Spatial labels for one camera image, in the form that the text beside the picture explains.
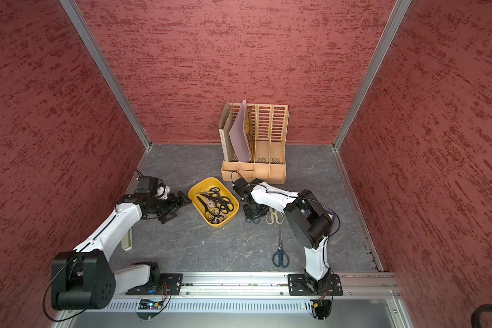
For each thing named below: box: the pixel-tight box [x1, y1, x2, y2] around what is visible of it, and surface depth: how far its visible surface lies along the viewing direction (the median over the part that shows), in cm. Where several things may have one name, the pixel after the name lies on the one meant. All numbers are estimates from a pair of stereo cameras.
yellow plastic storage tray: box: [187, 176, 240, 229], surface depth 99 cm
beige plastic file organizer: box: [218, 99, 290, 185], surface depth 106 cm
